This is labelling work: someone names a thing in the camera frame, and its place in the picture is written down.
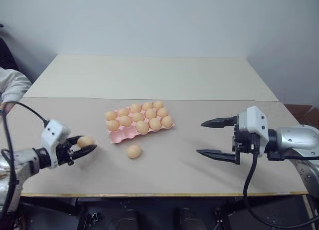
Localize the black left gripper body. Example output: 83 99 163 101
55 139 76 167

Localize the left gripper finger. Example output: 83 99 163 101
66 135 85 147
71 144 98 161

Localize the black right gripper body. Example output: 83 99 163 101
231 115 257 165

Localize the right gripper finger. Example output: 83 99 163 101
196 149 236 164
200 116 236 129

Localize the pink egg carton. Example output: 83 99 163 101
104 103 176 145

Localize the person's bare hand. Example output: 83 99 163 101
0 101 17 116

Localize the dark rounded shape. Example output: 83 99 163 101
116 208 143 230
173 207 198 230

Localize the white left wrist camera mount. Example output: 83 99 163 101
40 119 71 171

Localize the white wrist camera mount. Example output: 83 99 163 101
40 119 71 171
236 105 269 158

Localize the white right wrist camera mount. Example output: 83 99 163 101
236 105 269 158

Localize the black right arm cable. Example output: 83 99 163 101
242 134 319 229

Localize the black under-table frame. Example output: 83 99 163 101
19 194 319 230

